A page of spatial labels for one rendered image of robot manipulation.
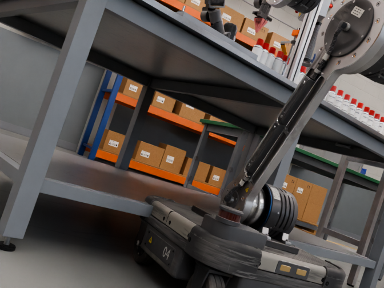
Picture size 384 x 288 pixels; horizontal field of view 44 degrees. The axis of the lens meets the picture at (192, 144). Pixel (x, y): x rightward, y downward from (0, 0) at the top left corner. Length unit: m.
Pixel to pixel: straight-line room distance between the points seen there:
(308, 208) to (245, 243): 5.30
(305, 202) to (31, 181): 5.40
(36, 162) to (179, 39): 0.60
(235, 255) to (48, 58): 5.49
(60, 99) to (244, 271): 0.69
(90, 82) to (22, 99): 0.90
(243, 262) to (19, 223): 0.63
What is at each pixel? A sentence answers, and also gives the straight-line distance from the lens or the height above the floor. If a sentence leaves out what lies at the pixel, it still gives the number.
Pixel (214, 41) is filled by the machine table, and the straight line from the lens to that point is 1.63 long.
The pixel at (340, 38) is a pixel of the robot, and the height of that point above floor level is 0.85.
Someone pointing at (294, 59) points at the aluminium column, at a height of 1.03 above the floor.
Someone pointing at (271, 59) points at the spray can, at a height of 1.02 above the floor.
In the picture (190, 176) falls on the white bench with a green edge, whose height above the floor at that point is 0.27.
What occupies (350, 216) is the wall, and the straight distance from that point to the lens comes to 9.39.
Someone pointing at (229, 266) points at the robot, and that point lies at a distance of 1.29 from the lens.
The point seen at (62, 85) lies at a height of 0.49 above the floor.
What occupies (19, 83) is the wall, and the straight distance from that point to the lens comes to 6.48.
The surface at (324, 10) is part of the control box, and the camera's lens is 2.49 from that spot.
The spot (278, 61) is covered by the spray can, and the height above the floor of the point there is 1.03.
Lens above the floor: 0.41
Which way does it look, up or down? 2 degrees up
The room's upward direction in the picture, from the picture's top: 19 degrees clockwise
